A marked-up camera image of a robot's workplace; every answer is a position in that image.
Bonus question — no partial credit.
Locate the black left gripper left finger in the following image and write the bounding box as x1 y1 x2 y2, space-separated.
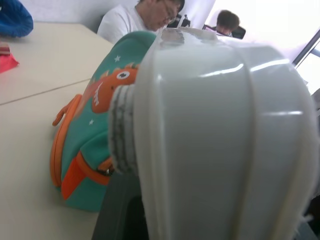
91 171 150 240

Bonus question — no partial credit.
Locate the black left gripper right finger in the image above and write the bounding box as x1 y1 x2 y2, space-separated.
296 186 320 240

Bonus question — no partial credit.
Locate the white plastic box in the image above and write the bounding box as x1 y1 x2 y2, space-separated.
107 26 320 240

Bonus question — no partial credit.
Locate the orange and teal dinosaur backpack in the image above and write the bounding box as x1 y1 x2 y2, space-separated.
49 31 158 213

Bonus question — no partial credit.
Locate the red cloth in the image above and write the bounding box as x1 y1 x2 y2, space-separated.
0 53 21 74

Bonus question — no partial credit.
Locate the person in white shirt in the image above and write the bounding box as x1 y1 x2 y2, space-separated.
96 0 186 43

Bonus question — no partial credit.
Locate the red patterned pouch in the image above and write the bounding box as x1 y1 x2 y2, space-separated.
0 42 12 57

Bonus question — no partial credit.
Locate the black office chair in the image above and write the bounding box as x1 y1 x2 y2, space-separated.
232 25 247 40

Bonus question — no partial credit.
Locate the blue fabric bag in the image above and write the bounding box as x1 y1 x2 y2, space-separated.
0 0 34 39

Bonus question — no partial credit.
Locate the person with dark hair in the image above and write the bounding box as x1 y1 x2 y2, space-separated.
215 9 241 38

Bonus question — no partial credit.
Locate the dark window frame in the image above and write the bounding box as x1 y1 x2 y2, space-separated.
292 31 320 69

